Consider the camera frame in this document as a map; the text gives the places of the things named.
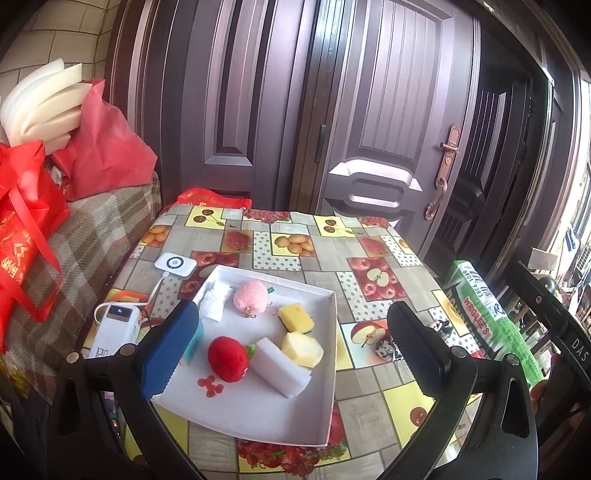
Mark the yellow and green sponge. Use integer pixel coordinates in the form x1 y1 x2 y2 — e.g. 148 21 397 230
278 302 315 334

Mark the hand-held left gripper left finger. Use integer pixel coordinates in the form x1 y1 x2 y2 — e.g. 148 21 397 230
46 300 208 480

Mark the white round wireless charger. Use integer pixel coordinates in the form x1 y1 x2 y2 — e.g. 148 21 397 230
154 252 198 280

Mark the red plastic bag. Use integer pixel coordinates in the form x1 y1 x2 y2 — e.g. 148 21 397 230
50 78 158 201

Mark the green wrapped package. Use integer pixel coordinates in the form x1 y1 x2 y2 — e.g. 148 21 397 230
443 260 546 388

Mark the copper door handle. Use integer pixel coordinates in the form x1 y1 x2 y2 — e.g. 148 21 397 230
424 124 461 220

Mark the white cloth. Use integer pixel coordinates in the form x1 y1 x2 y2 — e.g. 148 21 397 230
199 281 234 322

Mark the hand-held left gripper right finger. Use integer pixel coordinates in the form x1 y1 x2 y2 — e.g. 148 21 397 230
385 301 539 480

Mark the white charging cable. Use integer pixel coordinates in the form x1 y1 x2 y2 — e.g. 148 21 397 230
95 272 169 324

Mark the pale yellow foam block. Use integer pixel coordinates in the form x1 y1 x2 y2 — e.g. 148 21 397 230
281 331 325 368

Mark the stack of white foam sheets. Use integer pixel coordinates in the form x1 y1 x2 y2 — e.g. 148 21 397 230
0 58 93 153

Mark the red fabric gift bag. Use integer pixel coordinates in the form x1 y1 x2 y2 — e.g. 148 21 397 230
0 141 70 354

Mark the red printed bag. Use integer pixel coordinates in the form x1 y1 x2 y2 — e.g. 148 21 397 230
174 187 254 210

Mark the orange flat packet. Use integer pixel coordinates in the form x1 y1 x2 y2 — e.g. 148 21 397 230
108 290 151 305

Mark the white cardboard tray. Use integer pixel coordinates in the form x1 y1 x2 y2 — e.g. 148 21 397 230
150 264 339 448

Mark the fruit print tablecloth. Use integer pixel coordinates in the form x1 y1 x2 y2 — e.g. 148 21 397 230
81 203 499 480

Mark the pink plush ball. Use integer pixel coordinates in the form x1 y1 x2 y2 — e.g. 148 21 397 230
232 281 269 319

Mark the plaid covered sofa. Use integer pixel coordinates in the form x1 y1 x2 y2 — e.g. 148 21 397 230
0 171 162 407

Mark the white foam sponge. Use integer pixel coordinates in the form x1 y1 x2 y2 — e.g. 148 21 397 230
250 337 312 398

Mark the white power bank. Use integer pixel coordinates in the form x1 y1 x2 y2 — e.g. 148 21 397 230
90 302 146 360

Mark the red plush strawberry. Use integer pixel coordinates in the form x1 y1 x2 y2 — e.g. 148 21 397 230
207 335 257 383

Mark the purple metal door leaf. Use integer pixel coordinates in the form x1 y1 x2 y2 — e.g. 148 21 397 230
105 0 324 210
288 0 483 264

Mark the teal sponge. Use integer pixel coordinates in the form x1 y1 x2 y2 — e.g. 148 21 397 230
182 318 205 365

